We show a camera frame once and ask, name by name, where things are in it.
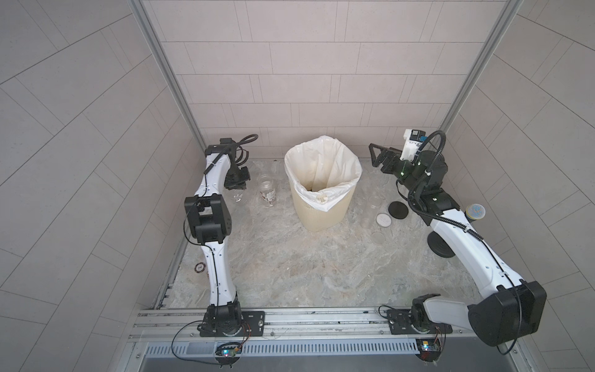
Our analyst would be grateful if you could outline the beige ribbed trash bin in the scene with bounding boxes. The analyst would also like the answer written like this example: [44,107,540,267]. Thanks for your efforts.
[290,186,355,232]

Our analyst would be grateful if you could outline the white trash bag liner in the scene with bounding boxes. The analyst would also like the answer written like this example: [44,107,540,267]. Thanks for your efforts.
[284,135,362,212]

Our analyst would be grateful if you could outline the aluminium mounting rail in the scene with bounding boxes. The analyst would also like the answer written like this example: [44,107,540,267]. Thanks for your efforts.
[127,304,519,343]

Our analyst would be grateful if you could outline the black lid glass jar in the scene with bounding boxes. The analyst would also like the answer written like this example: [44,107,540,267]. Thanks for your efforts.
[366,162,394,192]

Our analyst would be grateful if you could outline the white jar lid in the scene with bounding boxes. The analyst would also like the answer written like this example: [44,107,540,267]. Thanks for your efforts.
[376,213,392,228]

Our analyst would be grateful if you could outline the left black corrugated cable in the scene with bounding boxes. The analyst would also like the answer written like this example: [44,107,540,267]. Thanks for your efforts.
[204,133,260,175]

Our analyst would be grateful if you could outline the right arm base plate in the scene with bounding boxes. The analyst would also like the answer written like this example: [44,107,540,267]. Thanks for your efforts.
[384,308,453,336]

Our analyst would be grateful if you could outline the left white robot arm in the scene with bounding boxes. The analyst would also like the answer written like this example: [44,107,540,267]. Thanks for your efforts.
[184,135,258,327]

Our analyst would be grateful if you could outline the right circuit board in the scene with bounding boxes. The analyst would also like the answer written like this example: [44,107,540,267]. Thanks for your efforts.
[416,339,443,363]

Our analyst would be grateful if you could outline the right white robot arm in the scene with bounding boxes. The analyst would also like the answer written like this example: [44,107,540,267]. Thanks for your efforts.
[369,144,547,347]

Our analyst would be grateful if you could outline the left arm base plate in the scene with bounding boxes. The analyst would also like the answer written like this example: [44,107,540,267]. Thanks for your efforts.
[197,308,266,337]

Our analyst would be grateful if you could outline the circuit board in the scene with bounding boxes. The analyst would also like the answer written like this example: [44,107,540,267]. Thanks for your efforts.
[416,339,443,363]
[215,343,243,358]

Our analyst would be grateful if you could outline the white lid rose tea jar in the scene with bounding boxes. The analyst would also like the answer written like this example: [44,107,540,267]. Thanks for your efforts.
[258,174,277,207]

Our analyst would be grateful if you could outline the left circuit board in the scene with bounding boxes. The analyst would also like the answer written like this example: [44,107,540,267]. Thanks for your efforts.
[215,343,243,358]

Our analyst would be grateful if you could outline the black corrugated cable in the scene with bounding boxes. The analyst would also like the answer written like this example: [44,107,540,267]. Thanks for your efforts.
[394,129,484,243]
[204,133,260,175]

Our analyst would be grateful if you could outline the round knob on stalk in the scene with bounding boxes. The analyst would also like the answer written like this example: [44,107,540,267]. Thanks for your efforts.
[427,203,487,258]

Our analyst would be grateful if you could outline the right black corrugated cable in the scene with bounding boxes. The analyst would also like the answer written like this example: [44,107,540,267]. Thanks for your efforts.
[394,129,484,243]

